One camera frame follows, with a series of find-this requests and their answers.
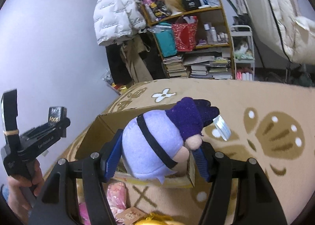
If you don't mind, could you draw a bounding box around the blonde wig head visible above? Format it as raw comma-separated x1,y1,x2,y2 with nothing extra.
163,0,185,14

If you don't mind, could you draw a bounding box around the wooden bookshelf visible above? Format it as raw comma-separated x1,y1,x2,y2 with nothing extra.
140,0,235,80

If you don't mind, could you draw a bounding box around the yellow plush toy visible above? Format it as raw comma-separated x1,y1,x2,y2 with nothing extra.
134,212,185,225

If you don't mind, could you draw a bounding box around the brown bear paper tag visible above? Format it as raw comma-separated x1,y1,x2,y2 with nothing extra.
115,207,147,225

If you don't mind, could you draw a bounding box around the red patterned gift bag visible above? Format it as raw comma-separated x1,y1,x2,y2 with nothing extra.
171,16,198,52

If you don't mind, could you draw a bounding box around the black box number 40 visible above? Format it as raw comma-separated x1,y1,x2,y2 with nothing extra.
182,0,201,11

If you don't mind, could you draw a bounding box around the white utility cart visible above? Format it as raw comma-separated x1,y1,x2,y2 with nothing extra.
230,25,255,81

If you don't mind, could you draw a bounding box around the beige patterned blanket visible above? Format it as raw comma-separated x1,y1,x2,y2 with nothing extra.
44,78,315,225

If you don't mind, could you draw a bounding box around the stack of books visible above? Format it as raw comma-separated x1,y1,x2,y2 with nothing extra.
162,54,190,78

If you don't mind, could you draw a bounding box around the lavender plush doll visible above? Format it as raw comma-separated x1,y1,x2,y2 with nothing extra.
122,97,231,183

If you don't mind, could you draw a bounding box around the white puffer jacket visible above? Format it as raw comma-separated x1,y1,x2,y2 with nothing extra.
94,0,146,47

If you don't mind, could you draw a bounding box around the teal bag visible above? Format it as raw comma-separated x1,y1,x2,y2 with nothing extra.
153,23,177,58

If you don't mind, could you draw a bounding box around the person's left hand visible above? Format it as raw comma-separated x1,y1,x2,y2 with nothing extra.
7,159,45,218

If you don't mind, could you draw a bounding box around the pink plastic-wrapped soft item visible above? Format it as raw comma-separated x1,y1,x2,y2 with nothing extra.
79,182,127,224

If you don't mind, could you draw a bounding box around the open cardboard box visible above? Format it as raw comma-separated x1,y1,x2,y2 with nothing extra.
75,104,195,188

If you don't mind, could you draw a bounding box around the cream hanging duvet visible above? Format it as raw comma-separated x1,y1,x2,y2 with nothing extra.
269,0,314,65

